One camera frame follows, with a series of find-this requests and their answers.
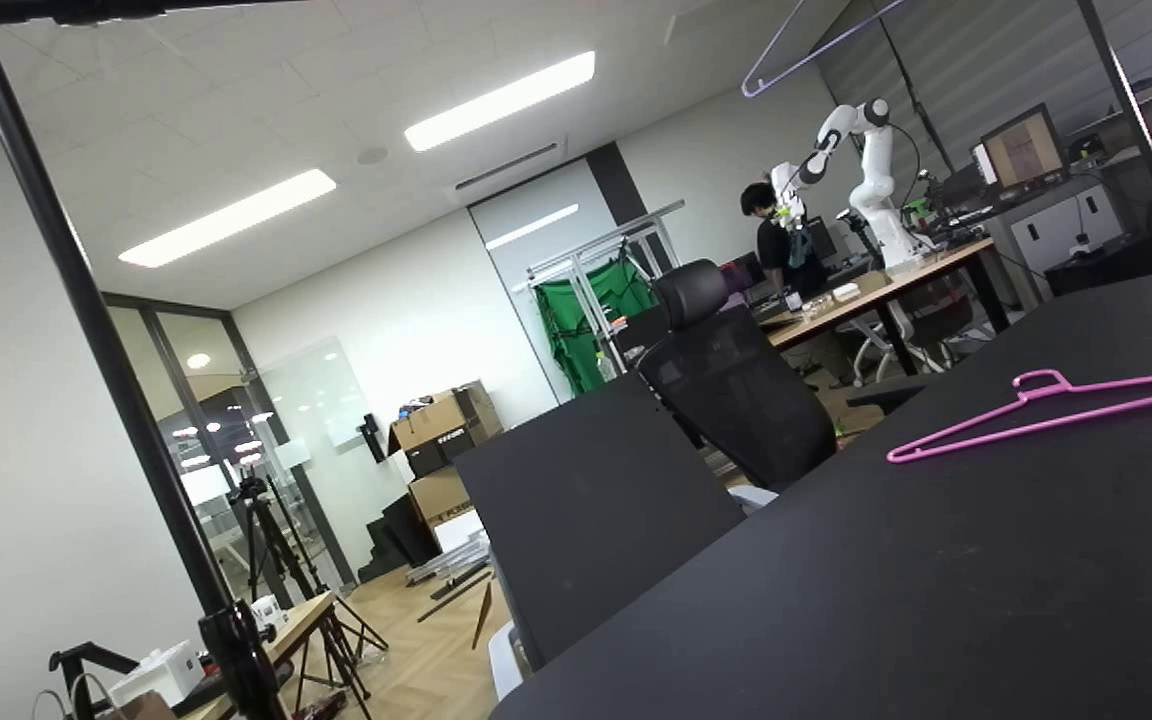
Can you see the person in dark shirt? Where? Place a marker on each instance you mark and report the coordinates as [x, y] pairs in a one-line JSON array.
[[791, 259]]

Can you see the pink wire hanger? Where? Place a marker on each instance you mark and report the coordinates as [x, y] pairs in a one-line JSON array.
[[1042, 401]]

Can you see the wooden desk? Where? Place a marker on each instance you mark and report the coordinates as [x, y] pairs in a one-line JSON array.
[[879, 290]]

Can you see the black office chair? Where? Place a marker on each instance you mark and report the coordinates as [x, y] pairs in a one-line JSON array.
[[730, 387]]

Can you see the green cloth on rack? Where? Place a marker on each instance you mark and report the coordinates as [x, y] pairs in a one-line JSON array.
[[572, 347]]

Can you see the cardboard boxes stack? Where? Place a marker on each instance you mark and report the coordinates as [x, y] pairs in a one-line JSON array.
[[435, 433]]

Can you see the black upright board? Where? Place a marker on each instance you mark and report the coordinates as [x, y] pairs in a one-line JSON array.
[[590, 507]]

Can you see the purple wire hanger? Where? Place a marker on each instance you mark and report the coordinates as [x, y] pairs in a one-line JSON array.
[[807, 34]]

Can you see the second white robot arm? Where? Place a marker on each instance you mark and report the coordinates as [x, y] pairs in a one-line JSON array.
[[869, 203]]

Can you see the black camera tripod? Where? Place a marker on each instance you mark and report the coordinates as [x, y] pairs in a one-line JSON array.
[[298, 616]]

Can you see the computer monitor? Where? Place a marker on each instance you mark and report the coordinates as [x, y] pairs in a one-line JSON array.
[[1021, 148]]

